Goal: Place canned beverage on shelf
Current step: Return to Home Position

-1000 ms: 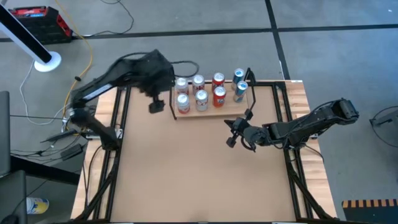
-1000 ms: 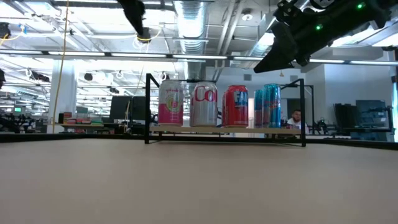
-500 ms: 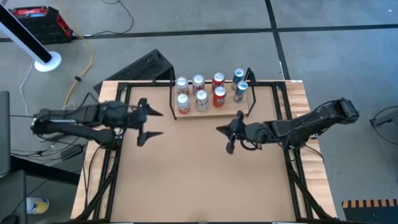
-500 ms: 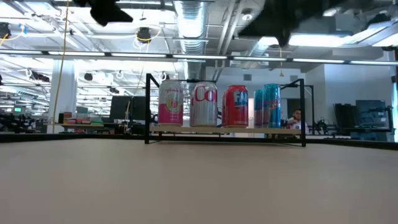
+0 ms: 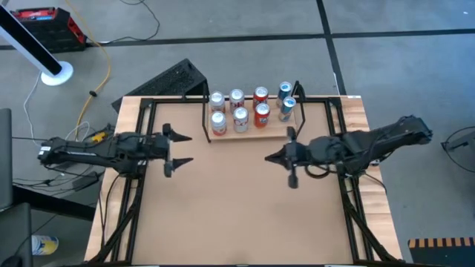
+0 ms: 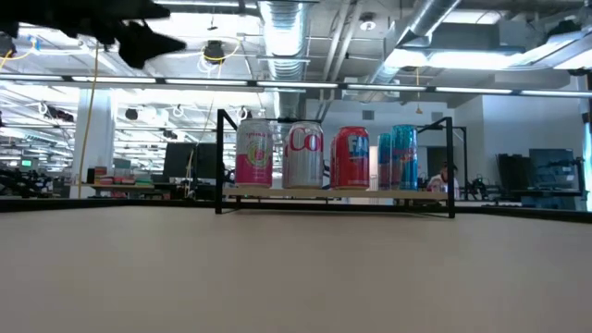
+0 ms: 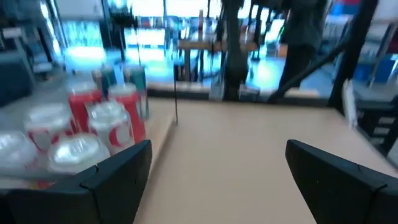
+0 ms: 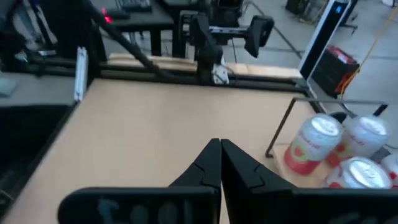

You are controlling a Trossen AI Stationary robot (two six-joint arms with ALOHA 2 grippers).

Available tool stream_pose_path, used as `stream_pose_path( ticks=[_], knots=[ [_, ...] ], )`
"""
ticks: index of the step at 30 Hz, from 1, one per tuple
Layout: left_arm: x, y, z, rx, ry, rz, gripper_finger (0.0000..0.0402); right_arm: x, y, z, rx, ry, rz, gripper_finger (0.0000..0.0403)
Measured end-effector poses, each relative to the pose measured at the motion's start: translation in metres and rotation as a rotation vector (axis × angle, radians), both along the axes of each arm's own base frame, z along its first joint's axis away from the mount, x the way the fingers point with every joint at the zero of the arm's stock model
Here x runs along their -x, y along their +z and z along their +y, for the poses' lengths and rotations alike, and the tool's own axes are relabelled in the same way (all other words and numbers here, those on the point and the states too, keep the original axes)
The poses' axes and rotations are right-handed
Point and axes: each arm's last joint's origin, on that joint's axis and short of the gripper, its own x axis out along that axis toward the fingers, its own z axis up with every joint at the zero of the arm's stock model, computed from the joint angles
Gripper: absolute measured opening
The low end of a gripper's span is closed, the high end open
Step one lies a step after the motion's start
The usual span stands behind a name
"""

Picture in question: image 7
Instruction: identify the black aluminium rig frame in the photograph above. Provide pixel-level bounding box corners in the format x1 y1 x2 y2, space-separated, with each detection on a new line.
146 0 379 110

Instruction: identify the distant wooden desk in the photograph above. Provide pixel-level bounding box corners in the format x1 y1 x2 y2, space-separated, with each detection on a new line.
177 39 259 83

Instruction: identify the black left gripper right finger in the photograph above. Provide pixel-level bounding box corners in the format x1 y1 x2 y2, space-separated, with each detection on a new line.
285 139 398 224

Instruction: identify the dark grey cabinet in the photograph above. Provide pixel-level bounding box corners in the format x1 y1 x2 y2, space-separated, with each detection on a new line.
0 51 35 106

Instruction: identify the white paper label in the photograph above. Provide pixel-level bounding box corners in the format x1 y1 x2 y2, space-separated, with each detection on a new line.
341 79 359 128

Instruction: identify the black frame wooden shelf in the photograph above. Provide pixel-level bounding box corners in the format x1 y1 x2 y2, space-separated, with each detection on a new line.
0 63 180 190

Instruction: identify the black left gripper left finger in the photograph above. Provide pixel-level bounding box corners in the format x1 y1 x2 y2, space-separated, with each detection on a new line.
0 139 153 224

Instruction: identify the person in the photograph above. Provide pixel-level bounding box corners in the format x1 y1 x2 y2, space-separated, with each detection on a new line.
278 0 329 91

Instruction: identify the silver Diet Coke can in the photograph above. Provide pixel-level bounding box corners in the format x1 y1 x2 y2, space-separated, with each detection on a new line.
0 130 40 180
48 133 111 175
24 104 77 153
86 101 136 155

